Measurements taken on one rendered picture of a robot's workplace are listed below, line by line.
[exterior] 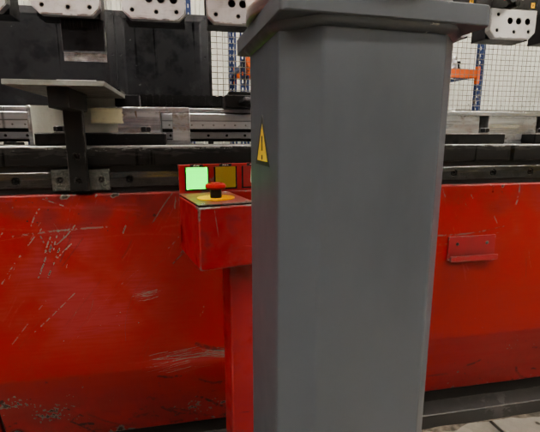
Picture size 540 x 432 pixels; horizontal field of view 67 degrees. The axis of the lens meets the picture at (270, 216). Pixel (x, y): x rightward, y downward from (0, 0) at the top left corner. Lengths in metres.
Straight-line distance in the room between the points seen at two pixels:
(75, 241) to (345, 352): 0.79
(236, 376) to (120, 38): 1.25
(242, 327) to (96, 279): 0.40
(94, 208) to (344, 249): 0.77
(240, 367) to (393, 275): 0.58
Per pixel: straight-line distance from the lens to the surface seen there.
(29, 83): 0.91
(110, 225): 1.03
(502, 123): 1.46
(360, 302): 0.37
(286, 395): 0.42
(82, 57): 1.18
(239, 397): 0.94
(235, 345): 0.88
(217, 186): 0.76
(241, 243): 0.74
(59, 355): 1.17
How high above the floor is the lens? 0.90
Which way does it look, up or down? 11 degrees down
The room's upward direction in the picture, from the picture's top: straight up
